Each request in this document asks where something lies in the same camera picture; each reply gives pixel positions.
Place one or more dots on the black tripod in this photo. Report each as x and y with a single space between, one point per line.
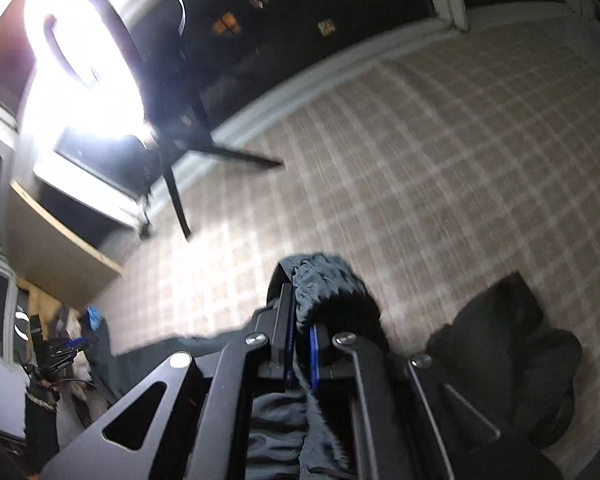
240 155

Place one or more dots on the blue cloth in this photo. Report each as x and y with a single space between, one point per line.
94 317

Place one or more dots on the person's left forearm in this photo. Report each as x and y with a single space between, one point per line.
40 420

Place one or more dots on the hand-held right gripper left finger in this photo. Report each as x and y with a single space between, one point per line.
289 340

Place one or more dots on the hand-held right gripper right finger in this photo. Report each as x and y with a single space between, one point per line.
314 355

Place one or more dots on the plaid bed sheet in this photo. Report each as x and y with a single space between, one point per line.
380 185

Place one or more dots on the black clothes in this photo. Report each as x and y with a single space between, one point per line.
505 355

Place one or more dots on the dark window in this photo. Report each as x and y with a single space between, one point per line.
280 35

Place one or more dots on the dark grey pants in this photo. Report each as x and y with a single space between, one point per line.
330 280

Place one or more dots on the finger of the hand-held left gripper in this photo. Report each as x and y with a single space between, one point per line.
75 345

